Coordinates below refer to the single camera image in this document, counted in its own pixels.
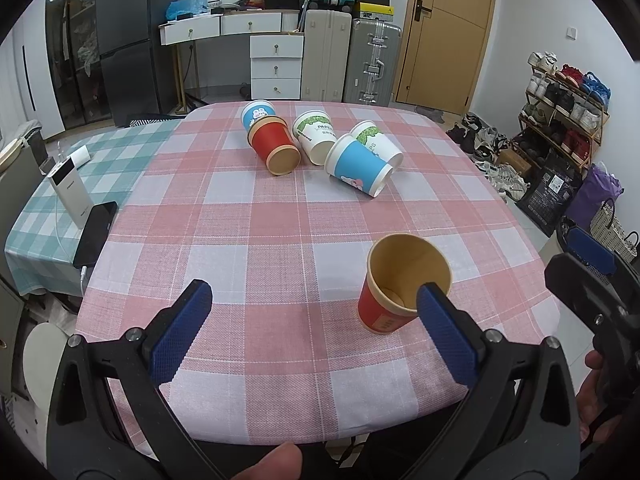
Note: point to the person's right hand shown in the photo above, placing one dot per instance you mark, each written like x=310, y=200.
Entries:
x=591, y=400

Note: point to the white round stool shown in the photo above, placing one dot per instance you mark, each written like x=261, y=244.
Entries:
x=45, y=355

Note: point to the shoe rack with shoes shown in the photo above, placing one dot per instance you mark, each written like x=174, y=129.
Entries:
x=565, y=105

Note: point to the pink checked tablecloth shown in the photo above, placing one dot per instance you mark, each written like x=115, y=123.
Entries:
x=280, y=240

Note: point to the black smartphone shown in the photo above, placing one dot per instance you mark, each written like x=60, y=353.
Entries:
x=96, y=232

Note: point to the white power bank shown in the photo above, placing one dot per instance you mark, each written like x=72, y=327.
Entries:
x=70, y=192

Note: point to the pile of shoes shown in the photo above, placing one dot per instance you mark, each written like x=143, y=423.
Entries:
x=487, y=145

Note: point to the wooden door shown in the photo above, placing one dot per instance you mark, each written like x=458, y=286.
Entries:
x=445, y=35

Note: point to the grey trash bin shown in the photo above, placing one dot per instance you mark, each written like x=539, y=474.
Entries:
x=22, y=155

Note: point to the purple plastic bag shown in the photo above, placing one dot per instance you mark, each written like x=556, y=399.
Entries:
x=595, y=195

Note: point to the blue paper cup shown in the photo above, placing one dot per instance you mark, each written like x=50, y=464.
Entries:
x=356, y=162
x=256, y=112

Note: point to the beige suitcase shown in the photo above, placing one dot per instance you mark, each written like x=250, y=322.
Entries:
x=326, y=55

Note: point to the red paper cup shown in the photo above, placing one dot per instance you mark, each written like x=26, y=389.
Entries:
x=395, y=285
x=272, y=147

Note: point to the silver suitcase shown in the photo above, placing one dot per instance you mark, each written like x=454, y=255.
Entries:
x=372, y=62

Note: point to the white wall switch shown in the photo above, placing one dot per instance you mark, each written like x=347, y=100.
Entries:
x=572, y=33

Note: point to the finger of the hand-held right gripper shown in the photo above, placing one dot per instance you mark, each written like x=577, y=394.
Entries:
x=592, y=250
x=570, y=280

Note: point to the person's left hand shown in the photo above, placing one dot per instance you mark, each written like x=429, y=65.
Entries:
x=267, y=462

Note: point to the blue plastic bag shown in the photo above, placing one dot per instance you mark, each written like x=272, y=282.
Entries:
x=186, y=8

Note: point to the white dressing desk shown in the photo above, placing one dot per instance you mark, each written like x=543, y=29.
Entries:
x=225, y=22

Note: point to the brown cardboard box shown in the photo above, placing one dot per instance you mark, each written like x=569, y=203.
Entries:
x=515, y=161

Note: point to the white green-print paper cup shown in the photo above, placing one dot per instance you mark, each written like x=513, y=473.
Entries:
x=377, y=142
x=312, y=135

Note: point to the teal checked tablecloth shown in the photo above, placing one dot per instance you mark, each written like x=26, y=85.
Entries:
x=75, y=180

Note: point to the small white charger box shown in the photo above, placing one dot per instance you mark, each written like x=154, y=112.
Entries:
x=79, y=154

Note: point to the glass door cabinet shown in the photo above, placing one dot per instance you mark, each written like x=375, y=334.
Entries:
x=75, y=45

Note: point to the white drawer unit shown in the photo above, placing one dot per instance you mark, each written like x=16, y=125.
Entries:
x=276, y=67

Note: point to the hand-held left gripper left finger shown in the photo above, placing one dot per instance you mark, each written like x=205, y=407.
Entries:
x=182, y=327

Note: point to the black refrigerator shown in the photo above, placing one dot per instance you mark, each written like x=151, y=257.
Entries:
x=127, y=35

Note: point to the woven basket bag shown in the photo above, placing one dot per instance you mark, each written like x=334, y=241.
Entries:
x=615, y=232

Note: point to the black shopping bag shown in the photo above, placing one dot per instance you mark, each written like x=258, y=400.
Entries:
x=550, y=195

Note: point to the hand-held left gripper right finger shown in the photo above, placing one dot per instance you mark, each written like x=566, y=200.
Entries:
x=447, y=332

